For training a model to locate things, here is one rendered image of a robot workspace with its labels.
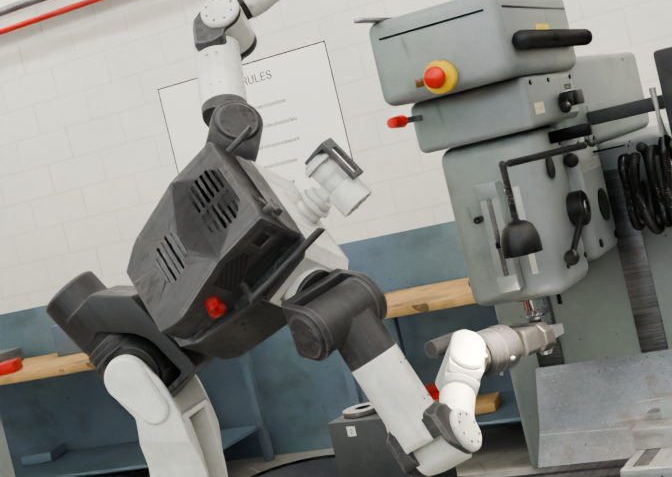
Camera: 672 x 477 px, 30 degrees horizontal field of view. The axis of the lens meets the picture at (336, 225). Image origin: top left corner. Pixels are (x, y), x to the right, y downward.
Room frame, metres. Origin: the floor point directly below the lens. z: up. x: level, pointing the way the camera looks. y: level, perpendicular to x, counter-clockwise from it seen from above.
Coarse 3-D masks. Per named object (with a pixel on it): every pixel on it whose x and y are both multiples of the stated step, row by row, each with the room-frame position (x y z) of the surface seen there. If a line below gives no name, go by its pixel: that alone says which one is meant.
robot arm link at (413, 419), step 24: (384, 360) 2.06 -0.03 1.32; (360, 384) 2.08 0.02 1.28; (384, 384) 2.05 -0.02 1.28; (408, 384) 2.06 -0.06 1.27; (384, 408) 2.06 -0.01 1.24; (408, 408) 2.04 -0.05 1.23; (432, 408) 2.05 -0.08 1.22; (456, 408) 2.09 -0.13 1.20; (408, 432) 2.04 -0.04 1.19; (432, 432) 2.04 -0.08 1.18; (456, 432) 2.05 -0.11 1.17; (480, 432) 2.10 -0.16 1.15; (408, 456) 2.07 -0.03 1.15
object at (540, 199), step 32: (544, 128) 2.47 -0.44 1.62; (448, 160) 2.43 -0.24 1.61; (480, 160) 2.40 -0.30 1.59; (544, 160) 2.39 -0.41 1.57; (448, 192) 2.46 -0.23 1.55; (512, 192) 2.38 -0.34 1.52; (544, 192) 2.37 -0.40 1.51; (480, 224) 2.42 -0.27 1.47; (544, 224) 2.36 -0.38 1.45; (480, 256) 2.42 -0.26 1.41; (544, 256) 2.37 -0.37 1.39; (480, 288) 2.43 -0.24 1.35; (544, 288) 2.38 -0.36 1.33
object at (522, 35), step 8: (520, 32) 2.24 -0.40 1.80; (528, 32) 2.24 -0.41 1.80; (536, 32) 2.29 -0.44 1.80; (544, 32) 2.33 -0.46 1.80; (552, 32) 2.38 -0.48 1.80; (560, 32) 2.42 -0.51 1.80; (568, 32) 2.48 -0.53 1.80; (576, 32) 2.53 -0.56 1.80; (584, 32) 2.59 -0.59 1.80; (512, 40) 2.25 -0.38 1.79; (520, 40) 2.24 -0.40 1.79; (528, 40) 2.24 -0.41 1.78; (536, 40) 2.27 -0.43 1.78; (544, 40) 2.32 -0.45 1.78; (552, 40) 2.37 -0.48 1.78; (560, 40) 2.41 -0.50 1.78; (568, 40) 2.47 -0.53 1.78; (576, 40) 2.52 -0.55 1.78; (584, 40) 2.58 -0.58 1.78; (520, 48) 2.25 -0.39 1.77; (528, 48) 2.27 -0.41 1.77
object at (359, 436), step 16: (352, 416) 2.66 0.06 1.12; (368, 416) 2.65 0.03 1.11; (336, 432) 2.67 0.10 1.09; (352, 432) 2.65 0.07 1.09; (368, 432) 2.63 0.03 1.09; (384, 432) 2.60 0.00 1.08; (336, 448) 2.68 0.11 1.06; (352, 448) 2.65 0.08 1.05; (368, 448) 2.63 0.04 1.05; (384, 448) 2.61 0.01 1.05; (352, 464) 2.66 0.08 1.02; (368, 464) 2.64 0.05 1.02; (384, 464) 2.61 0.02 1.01
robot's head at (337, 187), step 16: (320, 160) 2.21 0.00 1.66; (320, 176) 2.21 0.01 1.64; (336, 176) 2.21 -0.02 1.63; (304, 192) 2.23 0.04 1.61; (320, 192) 2.22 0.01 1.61; (336, 192) 2.20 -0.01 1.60; (352, 192) 2.20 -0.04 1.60; (368, 192) 2.21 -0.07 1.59; (320, 208) 2.22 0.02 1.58; (352, 208) 2.20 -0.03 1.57
